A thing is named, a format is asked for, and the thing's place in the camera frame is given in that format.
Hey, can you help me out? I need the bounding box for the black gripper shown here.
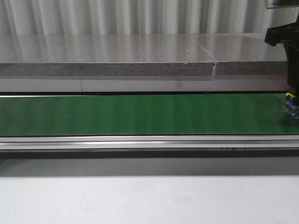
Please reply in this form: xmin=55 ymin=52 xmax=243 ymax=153
xmin=264 ymin=22 xmax=299 ymax=94

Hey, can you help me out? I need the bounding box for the aluminium conveyor side rail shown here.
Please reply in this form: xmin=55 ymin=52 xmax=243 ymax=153
xmin=0 ymin=134 xmax=299 ymax=153

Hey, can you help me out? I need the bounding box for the green conveyor belt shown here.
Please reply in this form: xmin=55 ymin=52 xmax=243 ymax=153
xmin=0 ymin=93 xmax=299 ymax=136

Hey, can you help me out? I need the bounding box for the yellow button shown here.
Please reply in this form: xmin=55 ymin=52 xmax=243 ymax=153
xmin=283 ymin=88 xmax=299 ymax=120

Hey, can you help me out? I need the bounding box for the white pleated curtain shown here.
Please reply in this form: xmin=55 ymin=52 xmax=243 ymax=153
xmin=0 ymin=0 xmax=299 ymax=35

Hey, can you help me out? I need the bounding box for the grey speckled stone slab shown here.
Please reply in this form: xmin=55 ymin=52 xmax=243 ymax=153
xmin=0 ymin=35 xmax=214 ymax=77

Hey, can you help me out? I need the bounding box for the white panel under slabs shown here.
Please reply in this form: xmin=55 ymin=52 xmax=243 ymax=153
xmin=0 ymin=75 xmax=290 ymax=92

